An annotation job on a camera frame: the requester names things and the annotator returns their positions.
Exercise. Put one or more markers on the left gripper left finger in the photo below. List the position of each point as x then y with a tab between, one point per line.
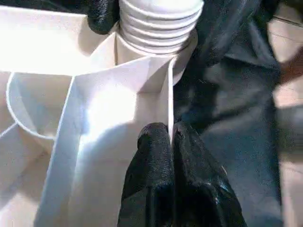
151	179

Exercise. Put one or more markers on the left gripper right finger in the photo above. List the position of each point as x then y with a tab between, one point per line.
201	189

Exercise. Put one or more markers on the white plastic table leg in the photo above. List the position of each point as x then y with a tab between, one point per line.
161	23

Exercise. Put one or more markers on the black plastic mat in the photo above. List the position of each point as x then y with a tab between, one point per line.
236	106

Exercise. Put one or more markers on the white plastic table top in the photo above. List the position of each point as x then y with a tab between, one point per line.
94	101

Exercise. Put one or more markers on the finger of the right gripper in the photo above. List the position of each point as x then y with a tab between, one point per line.
101	16
213	28

